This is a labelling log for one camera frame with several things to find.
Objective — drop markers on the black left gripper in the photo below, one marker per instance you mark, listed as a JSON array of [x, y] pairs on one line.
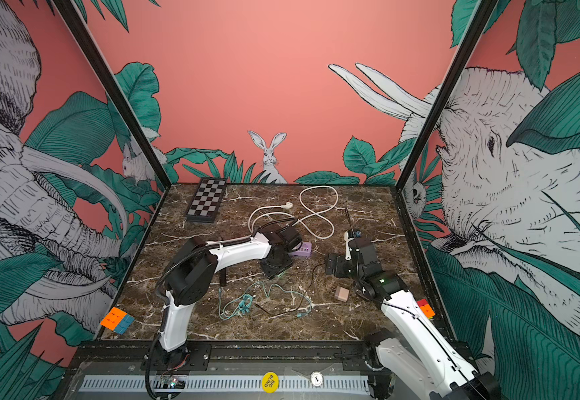
[[272, 272]]

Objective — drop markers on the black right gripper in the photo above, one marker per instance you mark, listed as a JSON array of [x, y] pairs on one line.
[[331, 264]]

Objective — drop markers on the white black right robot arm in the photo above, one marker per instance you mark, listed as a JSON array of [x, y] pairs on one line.
[[432, 369]]

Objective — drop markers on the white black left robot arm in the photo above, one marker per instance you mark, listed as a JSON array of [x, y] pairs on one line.
[[187, 278]]

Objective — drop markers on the purple power strip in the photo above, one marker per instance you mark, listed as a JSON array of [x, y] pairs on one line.
[[304, 251]]

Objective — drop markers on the pink cube block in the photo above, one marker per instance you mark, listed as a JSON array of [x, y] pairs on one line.
[[341, 294]]

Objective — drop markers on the multicolour puzzle cube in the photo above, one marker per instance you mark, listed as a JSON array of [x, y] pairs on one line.
[[426, 308]]

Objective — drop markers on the black white checkerboard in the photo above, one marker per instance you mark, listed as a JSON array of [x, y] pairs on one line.
[[207, 200]]

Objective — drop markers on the yellow round sticker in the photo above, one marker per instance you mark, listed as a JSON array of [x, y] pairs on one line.
[[270, 382]]

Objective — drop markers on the orange blue puzzle cube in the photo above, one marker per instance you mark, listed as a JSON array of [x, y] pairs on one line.
[[117, 321]]

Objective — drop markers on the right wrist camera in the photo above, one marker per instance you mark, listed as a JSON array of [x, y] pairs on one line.
[[349, 237]]

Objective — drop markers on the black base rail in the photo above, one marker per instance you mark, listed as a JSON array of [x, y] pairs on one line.
[[201, 355]]

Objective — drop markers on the white slotted rail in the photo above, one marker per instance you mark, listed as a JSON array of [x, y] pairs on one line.
[[222, 384]]

